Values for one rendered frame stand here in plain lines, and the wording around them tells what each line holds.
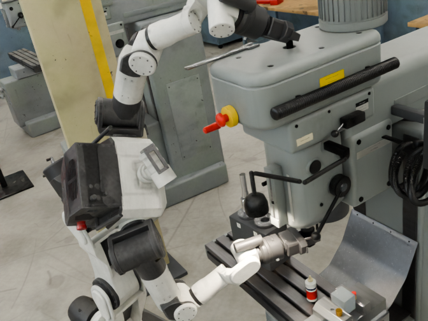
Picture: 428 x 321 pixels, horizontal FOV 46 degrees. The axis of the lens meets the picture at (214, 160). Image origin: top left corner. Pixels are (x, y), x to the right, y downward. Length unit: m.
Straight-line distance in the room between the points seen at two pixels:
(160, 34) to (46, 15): 1.61
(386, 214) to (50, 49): 1.94
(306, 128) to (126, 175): 0.55
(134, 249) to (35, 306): 2.43
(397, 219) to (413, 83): 0.54
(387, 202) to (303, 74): 0.80
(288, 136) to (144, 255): 0.53
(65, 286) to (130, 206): 2.46
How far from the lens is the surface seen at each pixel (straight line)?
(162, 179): 1.46
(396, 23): 6.81
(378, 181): 1.72
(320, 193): 1.57
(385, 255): 2.06
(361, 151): 1.60
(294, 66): 1.32
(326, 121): 1.46
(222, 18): 1.28
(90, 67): 3.02
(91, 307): 2.45
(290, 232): 1.75
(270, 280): 2.06
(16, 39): 10.37
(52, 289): 3.96
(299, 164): 1.49
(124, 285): 2.02
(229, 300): 3.38
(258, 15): 1.34
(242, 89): 1.30
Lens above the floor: 2.29
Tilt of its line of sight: 27 degrees down
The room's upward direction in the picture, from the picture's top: 11 degrees counter-clockwise
